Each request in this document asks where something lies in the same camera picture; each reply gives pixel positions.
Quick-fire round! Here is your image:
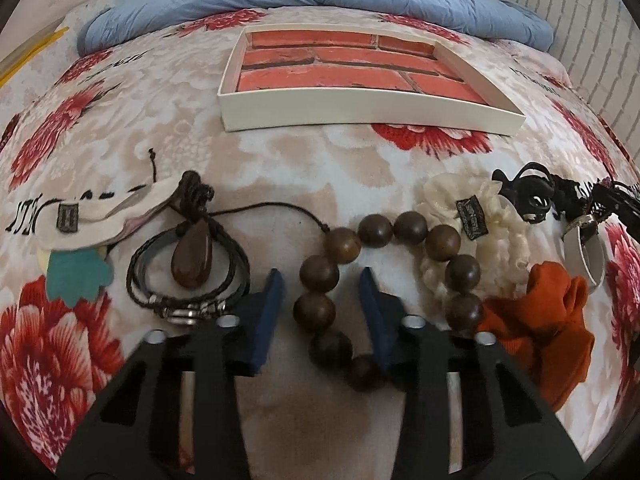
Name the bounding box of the orange fabric scrunchie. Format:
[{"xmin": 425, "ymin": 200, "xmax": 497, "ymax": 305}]
[{"xmin": 477, "ymin": 261, "xmax": 594, "ymax": 411}]

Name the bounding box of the brown wooden bead bracelet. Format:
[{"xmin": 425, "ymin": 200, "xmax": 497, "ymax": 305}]
[{"xmin": 292, "ymin": 210, "xmax": 485, "ymax": 394}]

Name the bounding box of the cream ruffled scrunchie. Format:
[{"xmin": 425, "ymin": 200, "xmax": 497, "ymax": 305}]
[{"xmin": 416, "ymin": 174, "xmax": 530, "ymax": 299}]

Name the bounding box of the cream and teal felt piece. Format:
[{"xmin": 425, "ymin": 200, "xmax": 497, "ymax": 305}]
[{"xmin": 34, "ymin": 174, "xmax": 181, "ymax": 309}]

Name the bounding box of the black hair claw clip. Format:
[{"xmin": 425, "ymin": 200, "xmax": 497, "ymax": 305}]
[{"xmin": 491, "ymin": 162, "xmax": 555, "ymax": 224}]

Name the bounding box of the black hair ties bundle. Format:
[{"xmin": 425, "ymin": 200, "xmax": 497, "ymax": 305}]
[{"xmin": 549, "ymin": 173, "xmax": 640, "ymax": 241}]

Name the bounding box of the floral fleece blanket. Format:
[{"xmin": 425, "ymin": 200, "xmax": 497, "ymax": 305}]
[{"xmin": 1, "ymin": 8, "xmax": 639, "ymax": 479}]

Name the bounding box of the white tray brick-pattern base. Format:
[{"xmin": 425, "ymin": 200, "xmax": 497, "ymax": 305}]
[{"xmin": 217, "ymin": 23, "xmax": 525, "ymax": 136}]

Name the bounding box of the pink pillow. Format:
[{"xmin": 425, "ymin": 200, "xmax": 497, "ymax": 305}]
[{"xmin": 496, "ymin": 39, "xmax": 573, "ymax": 87}]

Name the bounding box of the yellow sheet edge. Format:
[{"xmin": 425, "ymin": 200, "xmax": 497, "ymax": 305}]
[{"xmin": 0, "ymin": 24, "xmax": 68, "ymax": 87}]

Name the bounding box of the blue rolled duvet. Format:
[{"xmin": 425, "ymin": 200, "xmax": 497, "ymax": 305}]
[{"xmin": 77, "ymin": 0, "xmax": 554, "ymax": 56}]

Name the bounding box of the brown teardrop pendant necklace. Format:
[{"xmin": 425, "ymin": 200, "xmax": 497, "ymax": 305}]
[{"xmin": 169, "ymin": 169, "xmax": 334, "ymax": 291}]

